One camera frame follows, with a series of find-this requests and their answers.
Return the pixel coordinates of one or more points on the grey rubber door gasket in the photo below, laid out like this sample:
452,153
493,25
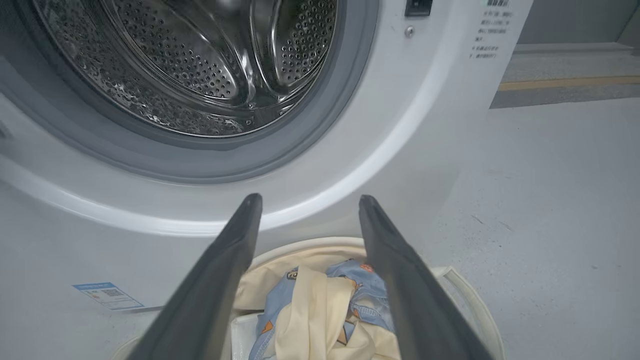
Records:
320,125

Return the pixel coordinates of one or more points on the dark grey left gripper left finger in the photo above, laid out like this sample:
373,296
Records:
210,290

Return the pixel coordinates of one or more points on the cream canvas laundry basket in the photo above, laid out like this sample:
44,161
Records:
480,310

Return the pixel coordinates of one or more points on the black door latch socket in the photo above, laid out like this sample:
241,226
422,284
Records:
418,7

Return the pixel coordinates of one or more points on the small round metal screw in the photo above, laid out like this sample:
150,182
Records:
409,31

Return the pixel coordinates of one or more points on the white washing machine body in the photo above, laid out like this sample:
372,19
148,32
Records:
350,165

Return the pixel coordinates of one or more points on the yellow floor strip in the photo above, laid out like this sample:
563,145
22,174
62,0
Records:
575,82

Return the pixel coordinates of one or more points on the blue energy label sticker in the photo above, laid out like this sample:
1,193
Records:
107,295

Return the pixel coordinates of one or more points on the blue bear print garment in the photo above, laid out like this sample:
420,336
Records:
367,305

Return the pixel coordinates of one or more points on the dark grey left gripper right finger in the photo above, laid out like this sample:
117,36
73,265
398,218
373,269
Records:
410,290

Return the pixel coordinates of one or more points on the white pad in basket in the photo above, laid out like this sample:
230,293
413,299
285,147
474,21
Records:
245,335

